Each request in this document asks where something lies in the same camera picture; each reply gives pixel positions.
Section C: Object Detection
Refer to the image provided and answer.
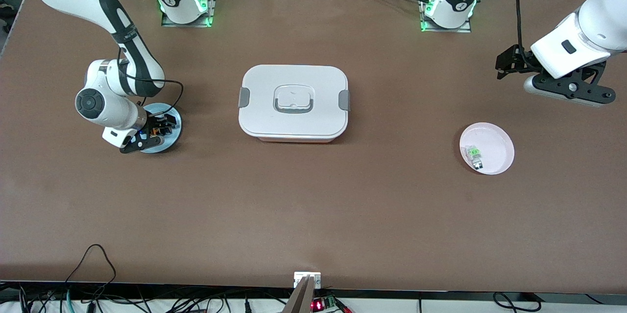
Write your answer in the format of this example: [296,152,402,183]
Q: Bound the white lidded lunch box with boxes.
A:
[238,64,351,144]

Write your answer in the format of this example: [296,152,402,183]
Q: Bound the light blue plate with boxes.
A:
[139,102,182,154]

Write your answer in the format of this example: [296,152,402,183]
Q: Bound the pink plate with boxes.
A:
[459,122,515,175]

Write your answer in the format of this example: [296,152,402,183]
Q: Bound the circuit board with red display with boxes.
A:
[311,295,339,312]

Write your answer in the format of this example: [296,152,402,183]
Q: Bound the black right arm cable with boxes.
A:
[117,46,184,117]

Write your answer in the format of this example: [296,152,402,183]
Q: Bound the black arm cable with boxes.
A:
[117,46,184,117]
[515,0,537,72]

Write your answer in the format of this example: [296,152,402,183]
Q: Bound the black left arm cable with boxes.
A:
[515,0,537,72]

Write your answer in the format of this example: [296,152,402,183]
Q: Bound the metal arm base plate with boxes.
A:
[418,0,472,33]
[161,0,219,28]

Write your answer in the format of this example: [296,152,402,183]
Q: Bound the green and clear switch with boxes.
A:
[465,145,484,170]

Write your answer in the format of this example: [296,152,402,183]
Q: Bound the black looped thin cable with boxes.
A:
[64,243,117,288]

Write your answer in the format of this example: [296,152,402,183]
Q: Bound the tangle of black cables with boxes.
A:
[0,281,294,313]

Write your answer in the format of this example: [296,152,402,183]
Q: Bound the small white bracket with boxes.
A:
[294,272,322,289]

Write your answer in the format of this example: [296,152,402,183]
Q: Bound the grey camera mount beam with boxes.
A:
[283,275,317,313]

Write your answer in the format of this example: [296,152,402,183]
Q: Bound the black coiled cable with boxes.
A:
[492,292,542,313]

